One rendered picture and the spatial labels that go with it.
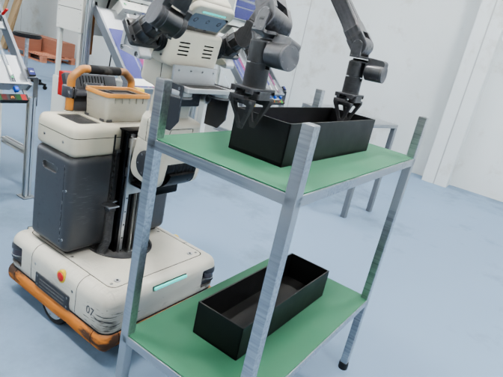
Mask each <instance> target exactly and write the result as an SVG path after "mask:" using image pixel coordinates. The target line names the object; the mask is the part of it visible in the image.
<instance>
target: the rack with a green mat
mask: <svg viewBox="0 0 503 377"><path fill-rule="evenodd" d="M172 82H173V80H171V79H167V78H163V77H156V85H155V91H154V97H153V107H152V112H151V118H150V128H149V134H148V139H147V150H146V156H145V161H144V172H143V177H142V183H141V193H140V199H139V205H138V214H137V220H136V226H135V236H134V242H133V247H132V258H131V263H130V269H129V280H128V285H127V291H126V301H125V307H124V317H123V322H122V328H121V337H120V344H119V350H118V360H117V366H116V371H115V377H128V376H129V366H130V361H131V356H132V350H135V351H136V352H137V353H139V354H140V355H141V356H142V357H144V358H145V359H146V360H148V361H149V362H151V363H152V364H153V365H154V366H155V367H157V368H158V369H159V370H161V371H162V372H164V374H166V375H167V376H168V377H293V376H294V375H295V374H296V373H297V372H298V371H299V370H300V369H301V368H302V367H303V366H305V365H306V364H307V363H308V362H309V361H310V360H311V359H312V358H313V357H314V356H315V355H316V354H317V353H318V352H319V351H320V350H321V349H322V348H323V347H324V346H325V345H326V344H327V343H328V342H329V341H330V340H331V339H332V338H333V337H334V336H335V335H336V334H337V333H338V332H339V331H340V330H341V329H342V328H343V327H344V326H345V325H346V324H347V323H348V322H349V321H351V320H352V319H353V318H354V319H353V323H352V325H351V329H350V332H349V335H348V338H347V341H346V344H345V347H344V351H343V354H342V356H341V359H340V360H339V364H338V367H339V369H341V370H347V367H348V365H349V360H350V356H351V354H352V351H353V347H354V345H355V342H356V338H357V336H358V333H359V329H360V326H361V323H362V320H363V317H364V314H365V311H366V308H367V305H368V302H369V299H370V296H371V293H372V290H373V288H374V284H375V281H376V279H377V275H378V272H379V268H380V265H381V262H382V259H383V256H384V253H385V250H386V247H387V244H388V241H389V238H390V235H391V232H392V229H393V226H394V223H395V220H396V217H397V214H398V211H399V208H400V205H401V202H402V200H403V195H404V192H405V190H406V186H407V183H408V181H409V177H410V174H411V172H412V168H413V165H414V163H415V159H416V156H417V154H418V150H419V147H420V145H421V141H422V138H423V136H424V131H425V129H426V126H427V122H428V120H429V117H425V116H419V117H418V121H417V123H416V127H415V131H414V133H413V136H412V140H411V142H410V145H409V149H408V152H407V154H402V153H399V152H396V151H393V150H389V149H386V148H384V147H379V146H377V145H374V144H370V143H369V144H368V148H367V150H366V151H362V152H358V153H351V154H347V155H343V156H336V157H332V158H328V159H321V160H317V161H312V159H313V155H314V150H315V147H316V144H317V139H318V135H319V132H320V125H317V124H314V123H310V122H308V123H302V127H301V130H300V133H299V139H298V142H297V145H296V152H295V155H294V158H293V164H292V165H291V166H287V167H283V168H280V167H278V166H275V165H272V164H270V163H268V162H265V161H262V160H259V159H256V158H255V157H252V156H249V155H246V154H245V153H241V152H239V151H236V150H233V149H231V148H229V147H228V145H229V141H230V137H231V130H230V131H218V132H197V133H186V134H175V135H165V127H166V122H167V116H168V107H169V102H170V96H171V87H172ZM162 153H163V154H165V155H167V156H170V157H172V158H174V159H177V160H179V161H182V162H184V163H186V164H188V165H191V166H193V167H195V168H198V169H200V170H203V171H205V172H207V173H209V174H212V175H214V176H216V177H219V178H221V179H224V180H226V181H228V182H230V183H233V184H235V185H237V186H240V187H242V188H245V189H247V190H249V191H252V192H254V193H256V194H259V195H261V196H263V197H266V198H268V199H270V200H273V201H275V202H277V203H280V204H282V207H281V213H280V216H279V220H278V225H277V228H276V232H275V238H274V241H273V244H272V250H271V253H270V256H269V258H268V259H266V260H264V261H262V262H260V263H258V264H256V265H254V266H252V267H250V268H248V269H246V270H244V271H242V272H240V273H238V274H236V275H234V276H232V277H230V278H228V279H226V280H224V281H222V282H220V283H218V284H216V285H214V286H212V287H210V288H208V289H206V290H204V291H202V292H200V293H198V294H196V295H194V296H192V297H190V298H188V299H186V300H184V301H182V302H180V303H178V304H176V305H174V306H172V307H170V308H168V309H166V310H164V311H162V312H160V313H158V314H156V315H154V316H152V317H150V318H148V319H146V320H144V321H142V322H140V323H138V324H136V321H137V316H138V306H139V302H140V296H141V287H142V281H143V276H144V267H145V261H146V256H147V247H148V242H149V236H150V227H151V222H152V216H153V207H154V201H155V197H156V187H157V182H158V176H159V167H160V162H161V156H162ZM399 170H402V171H401V173H400V177H399V180H398V182H397V186H396V189H395V191H394V196H393V198H392V201H391V205H390V207H389V210H388V214H387V217H386V220H385V223H384V226H383V229H382V232H381V235H380V238H379V242H378V245H377V249H376V251H375V254H374V258H373V261H372V263H371V267H370V270H369V272H368V276H367V279H366V281H365V286H364V289H363V291H362V294H360V293H358V292H356V291H354V290H352V289H350V288H348V287H346V286H344V285H342V284H340V283H338V282H336V281H334V280H332V279H330V278H327V281H326V285H325V288H324V291H323V295H322V296H321V297H319V298H318V299H317V300H316V301H314V302H313V303H312V304H310V305H309V306H307V307H306V308H305V309H304V310H303V311H301V312H300V313H298V314H297V315H296V316H294V317H293V318H292V319H291V320H289V321H288V322H286V323H285V324H284V325H282V326H281V327H280V328H279V329H278V330H276V331H275V332H273V333H272V334H270V335H269V336H268V337H267V334H268V330H269V325H270V322H271V318H272V313H273V310H274V307H275V302H276V299H277V295H278V290H279V287H280V283H281V279H282V275H283V272H284V267H285V263H286V260H287V255H288V252H289V249H290V243H291V240H292V237H293V231H294V228H295V226H296V220H297V217H298V214H299V208H300V207H301V206H304V205H307V204H310V203H313V202H315V201H317V200H321V199H323V198H325V197H329V196H331V195H334V194H337V193H339V192H342V191H345V190H347V189H351V188H353V187H356V186H359V185H361V184H364V183H367V182H370V181H372V180H375V179H378V178H380V177H384V176H386V175H388V174H392V173H394V172H396V171H399ZM265 266H267V269H266V274H265V278H264V281H263V286H262V290H261V293H260V299H259V302H258V306H257V311H256V314H255V318H254V324H253V327H252V330H251V336H250V339H249V344H248V348H247V352H246V353H245V354H244V355H243V356H242V357H241V358H239V359H238V360H236V361H235V360H234V359H232V358H231V357H229V356H228V355H226V354H225V353H224V352H222V351H220V350H219V349H217V348H216V347H215V346H213V345H211V344H210V343H208V342H207V341H206V340H204V339H202V338H201V337H199V336H198V335H197V334H195V333H193V328H194V324H195V317H196V313H197V309H198V302H199V301H200V300H202V299H204V298H206V297H208V296H210V295H212V294H214V293H215V292H218V291H219V290H221V289H224V288H225V287H227V286H230V285H231V284H233V283H235V282H237V281H239V280H241V279H243V278H245V277H247V276H248V275H250V274H252V273H254V272H256V271H258V270H260V269H262V268H264V267H265Z"/></svg>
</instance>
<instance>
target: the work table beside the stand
mask: <svg viewBox="0 0 503 377"><path fill-rule="evenodd" d="M312 104H313V103H306V102H303V103H302V107H312ZM321 107H333V108H334V107H335V106H334V105H325V104H322V106H321ZM355 114H358V115H361V116H364V117H369V118H372V119H374V120H375V123H374V128H389V129H390V133H389V135H388V139H387V142H386V145H385V148H386V149H389V150H390V149H391V146H392V144H393V141H394V137H395V134H396V131H397V128H398V125H397V124H394V123H389V122H387V121H384V120H380V119H377V118H374V117H370V116H367V115H364V114H360V113H357V112H356V113H355ZM381 180H382V177H380V178H378V179H375V181H374V186H373V188H372V191H371V196H370V198H369V201H368V205H367V208H366V211H368V212H372V209H373V206H374V202H375V199H376V196H377V192H378V190H379V185H380V183H381ZM354 190H355V187H353V188H350V189H348V190H347V194H346V197H345V200H344V205H343V208H342V210H341V215H340V216H341V217H342V218H346V217H347V213H348V210H349V208H350V203H351V200H352V197H353V193H354Z"/></svg>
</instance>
